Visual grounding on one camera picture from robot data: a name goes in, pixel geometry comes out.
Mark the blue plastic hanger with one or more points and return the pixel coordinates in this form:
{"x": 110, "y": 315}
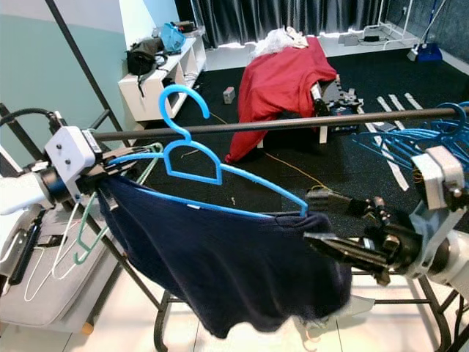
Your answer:
{"x": 165, "y": 163}

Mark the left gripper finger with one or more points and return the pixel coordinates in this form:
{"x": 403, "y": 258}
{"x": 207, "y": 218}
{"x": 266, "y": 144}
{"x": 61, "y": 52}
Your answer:
{"x": 126, "y": 152}

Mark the navy blue garment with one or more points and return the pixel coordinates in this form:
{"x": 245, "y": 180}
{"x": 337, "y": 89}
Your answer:
{"x": 227, "y": 264}

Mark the teal plastic hanger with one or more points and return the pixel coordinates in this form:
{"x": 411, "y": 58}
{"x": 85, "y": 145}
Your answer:
{"x": 88, "y": 246}

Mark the red cloth cover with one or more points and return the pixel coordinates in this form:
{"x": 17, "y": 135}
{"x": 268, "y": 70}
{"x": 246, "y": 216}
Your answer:
{"x": 282, "y": 84}

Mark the dark curtain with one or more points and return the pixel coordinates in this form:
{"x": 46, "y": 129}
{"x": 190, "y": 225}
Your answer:
{"x": 278, "y": 20}

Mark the white shelf unit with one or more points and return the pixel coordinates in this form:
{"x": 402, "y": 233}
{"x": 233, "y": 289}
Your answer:
{"x": 154, "y": 99}

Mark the bunch of blue hangers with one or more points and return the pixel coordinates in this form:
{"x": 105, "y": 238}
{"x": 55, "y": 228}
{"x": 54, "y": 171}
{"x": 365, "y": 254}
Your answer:
{"x": 388, "y": 147}

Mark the black bag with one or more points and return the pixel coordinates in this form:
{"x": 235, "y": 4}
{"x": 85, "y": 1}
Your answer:
{"x": 145, "y": 57}

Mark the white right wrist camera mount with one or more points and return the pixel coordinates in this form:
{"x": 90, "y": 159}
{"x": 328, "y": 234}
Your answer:
{"x": 440, "y": 176}

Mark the black metal clothes rack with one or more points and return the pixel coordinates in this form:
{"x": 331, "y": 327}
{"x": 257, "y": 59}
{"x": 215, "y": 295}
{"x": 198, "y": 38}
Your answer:
{"x": 264, "y": 123}

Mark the black metal equipment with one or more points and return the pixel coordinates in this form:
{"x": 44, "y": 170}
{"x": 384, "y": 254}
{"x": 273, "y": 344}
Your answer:
{"x": 341, "y": 99}

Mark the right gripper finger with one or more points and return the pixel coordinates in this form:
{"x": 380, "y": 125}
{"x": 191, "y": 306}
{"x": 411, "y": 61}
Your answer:
{"x": 337, "y": 202}
{"x": 344, "y": 253}

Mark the small grey box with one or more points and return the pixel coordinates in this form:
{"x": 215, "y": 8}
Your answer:
{"x": 228, "y": 94}

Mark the white crumpled cloth pile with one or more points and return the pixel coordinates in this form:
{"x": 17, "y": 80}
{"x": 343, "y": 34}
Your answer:
{"x": 275, "y": 42}

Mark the grey crumpled cloth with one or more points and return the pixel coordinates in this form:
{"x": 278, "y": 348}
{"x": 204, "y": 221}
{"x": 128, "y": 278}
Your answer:
{"x": 311, "y": 331}

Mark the light blue bag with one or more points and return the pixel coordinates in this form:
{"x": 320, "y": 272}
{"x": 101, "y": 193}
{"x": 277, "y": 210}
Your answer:
{"x": 172, "y": 38}

